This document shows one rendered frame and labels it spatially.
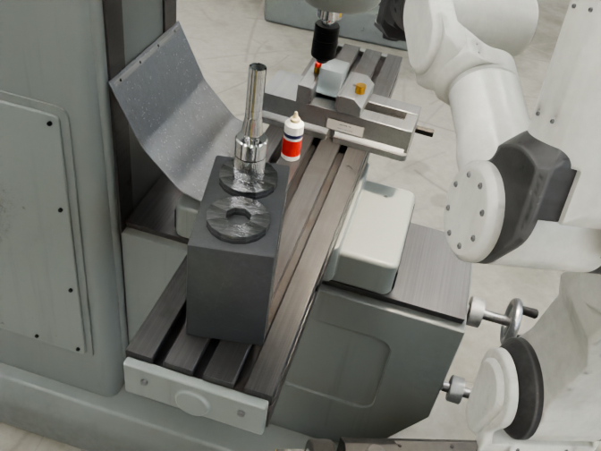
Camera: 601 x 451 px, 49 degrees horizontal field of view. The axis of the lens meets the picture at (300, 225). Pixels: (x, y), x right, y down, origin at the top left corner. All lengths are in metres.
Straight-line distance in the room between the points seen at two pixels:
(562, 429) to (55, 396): 1.36
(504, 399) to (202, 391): 0.42
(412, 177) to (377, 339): 1.73
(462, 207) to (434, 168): 2.74
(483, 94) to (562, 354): 0.42
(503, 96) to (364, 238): 0.84
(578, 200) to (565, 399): 0.51
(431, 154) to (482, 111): 2.76
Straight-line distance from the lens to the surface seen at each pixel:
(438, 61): 0.64
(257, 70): 0.90
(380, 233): 1.43
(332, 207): 1.29
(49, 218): 1.53
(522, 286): 2.77
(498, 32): 0.70
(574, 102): 0.46
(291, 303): 1.09
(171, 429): 1.84
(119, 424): 1.90
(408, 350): 1.50
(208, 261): 0.91
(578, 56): 0.46
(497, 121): 0.59
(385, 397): 1.65
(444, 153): 3.39
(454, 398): 1.57
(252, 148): 0.95
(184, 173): 1.40
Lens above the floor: 1.76
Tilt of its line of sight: 40 degrees down
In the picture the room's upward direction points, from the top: 9 degrees clockwise
